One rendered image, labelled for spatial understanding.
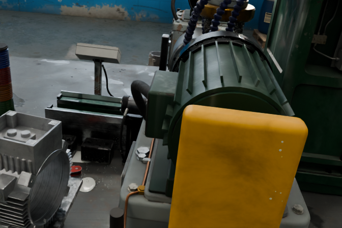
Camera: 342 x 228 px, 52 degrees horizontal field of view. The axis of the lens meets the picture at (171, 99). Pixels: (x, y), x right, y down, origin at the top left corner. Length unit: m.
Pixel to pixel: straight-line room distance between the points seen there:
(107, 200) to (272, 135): 0.76
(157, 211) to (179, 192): 0.13
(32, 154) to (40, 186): 0.20
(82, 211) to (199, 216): 0.64
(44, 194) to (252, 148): 0.59
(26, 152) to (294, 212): 0.47
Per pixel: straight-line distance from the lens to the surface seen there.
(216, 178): 0.39
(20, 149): 0.70
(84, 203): 1.06
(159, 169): 0.57
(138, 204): 0.53
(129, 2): 6.65
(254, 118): 0.37
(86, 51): 1.44
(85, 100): 1.35
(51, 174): 0.87
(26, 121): 0.79
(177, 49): 1.38
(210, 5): 1.06
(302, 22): 1.00
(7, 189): 0.72
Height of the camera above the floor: 1.51
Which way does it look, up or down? 25 degrees down
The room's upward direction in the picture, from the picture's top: 6 degrees clockwise
